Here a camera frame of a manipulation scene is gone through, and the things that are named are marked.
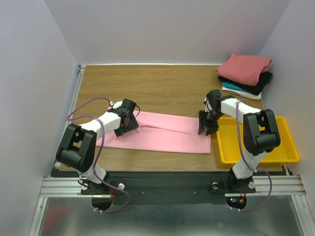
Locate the light pink t-shirt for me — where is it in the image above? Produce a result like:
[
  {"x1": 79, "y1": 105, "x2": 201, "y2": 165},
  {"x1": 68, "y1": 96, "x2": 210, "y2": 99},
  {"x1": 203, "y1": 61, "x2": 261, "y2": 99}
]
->
[{"x1": 103, "y1": 111, "x2": 211, "y2": 154}]

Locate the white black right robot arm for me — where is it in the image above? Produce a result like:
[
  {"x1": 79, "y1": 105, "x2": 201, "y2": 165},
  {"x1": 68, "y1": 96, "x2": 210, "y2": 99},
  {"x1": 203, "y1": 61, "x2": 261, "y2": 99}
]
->
[{"x1": 198, "y1": 89, "x2": 281, "y2": 192}]

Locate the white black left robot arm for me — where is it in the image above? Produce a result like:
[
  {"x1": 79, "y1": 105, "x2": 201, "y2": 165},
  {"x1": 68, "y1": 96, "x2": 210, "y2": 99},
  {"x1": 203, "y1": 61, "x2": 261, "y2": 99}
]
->
[{"x1": 56, "y1": 99, "x2": 139, "y2": 194}]

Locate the folded teal t-shirt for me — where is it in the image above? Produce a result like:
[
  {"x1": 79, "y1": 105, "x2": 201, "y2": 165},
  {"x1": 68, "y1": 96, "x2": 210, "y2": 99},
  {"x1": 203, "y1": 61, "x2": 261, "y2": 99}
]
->
[{"x1": 222, "y1": 82, "x2": 246, "y2": 92}]

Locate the yellow plastic tray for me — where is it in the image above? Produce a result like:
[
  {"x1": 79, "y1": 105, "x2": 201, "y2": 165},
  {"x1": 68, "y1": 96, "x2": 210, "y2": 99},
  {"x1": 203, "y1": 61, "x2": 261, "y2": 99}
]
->
[{"x1": 216, "y1": 116, "x2": 300, "y2": 164}]

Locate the folded salmon red t-shirt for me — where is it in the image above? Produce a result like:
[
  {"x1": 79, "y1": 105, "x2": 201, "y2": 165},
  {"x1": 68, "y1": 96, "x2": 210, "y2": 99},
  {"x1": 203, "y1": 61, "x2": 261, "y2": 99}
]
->
[{"x1": 216, "y1": 54, "x2": 273, "y2": 86}]

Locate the folded black t-shirt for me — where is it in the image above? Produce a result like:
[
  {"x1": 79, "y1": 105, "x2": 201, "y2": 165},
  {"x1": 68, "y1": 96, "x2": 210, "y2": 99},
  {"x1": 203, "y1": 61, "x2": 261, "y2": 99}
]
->
[{"x1": 217, "y1": 71, "x2": 274, "y2": 96}]

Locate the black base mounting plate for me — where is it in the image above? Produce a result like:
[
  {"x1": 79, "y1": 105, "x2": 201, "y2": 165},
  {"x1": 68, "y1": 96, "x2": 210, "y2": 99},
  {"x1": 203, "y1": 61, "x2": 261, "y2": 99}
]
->
[{"x1": 50, "y1": 171, "x2": 256, "y2": 206}]

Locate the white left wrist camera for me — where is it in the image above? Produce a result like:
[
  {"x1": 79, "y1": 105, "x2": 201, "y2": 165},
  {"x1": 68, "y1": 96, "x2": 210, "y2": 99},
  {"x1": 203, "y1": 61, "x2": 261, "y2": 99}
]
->
[{"x1": 109, "y1": 101, "x2": 123, "y2": 109}]

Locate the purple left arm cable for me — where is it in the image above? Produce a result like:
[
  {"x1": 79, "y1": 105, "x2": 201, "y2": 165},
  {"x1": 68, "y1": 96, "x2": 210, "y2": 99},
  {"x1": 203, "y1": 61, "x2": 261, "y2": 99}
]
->
[{"x1": 66, "y1": 97, "x2": 131, "y2": 214}]

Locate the aluminium left side rail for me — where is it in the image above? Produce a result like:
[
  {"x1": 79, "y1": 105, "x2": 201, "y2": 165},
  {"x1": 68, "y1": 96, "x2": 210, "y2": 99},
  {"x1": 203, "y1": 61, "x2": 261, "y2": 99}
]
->
[{"x1": 54, "y1": 64, "x2": 86, "y2": 168}]

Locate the aluminium front frame rail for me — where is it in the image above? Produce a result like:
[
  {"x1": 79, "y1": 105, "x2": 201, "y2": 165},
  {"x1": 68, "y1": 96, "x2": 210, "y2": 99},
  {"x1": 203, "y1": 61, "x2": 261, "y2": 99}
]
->
[{"x1": 39, "y1": 176, "x2": 306, "y2": 198}]

